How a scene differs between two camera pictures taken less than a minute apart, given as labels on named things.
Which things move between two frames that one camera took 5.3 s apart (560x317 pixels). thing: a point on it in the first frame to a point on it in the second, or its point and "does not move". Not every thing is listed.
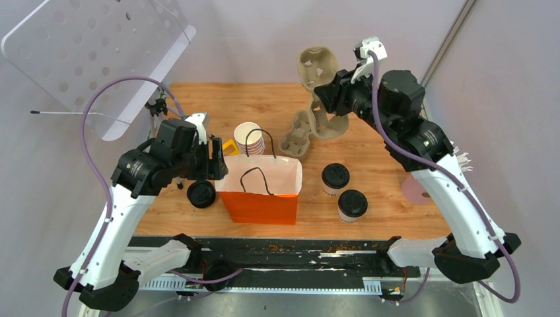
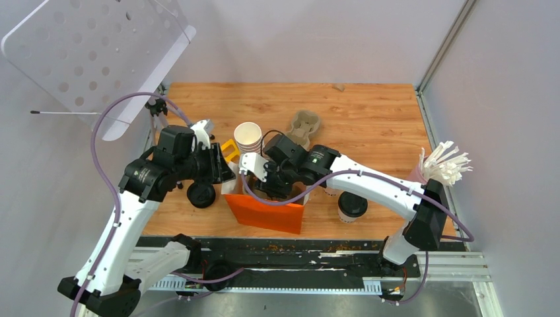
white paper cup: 349,219 does not move
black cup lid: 352,203 does not move
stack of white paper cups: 255,144 does not move
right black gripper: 335,98 to 268,186
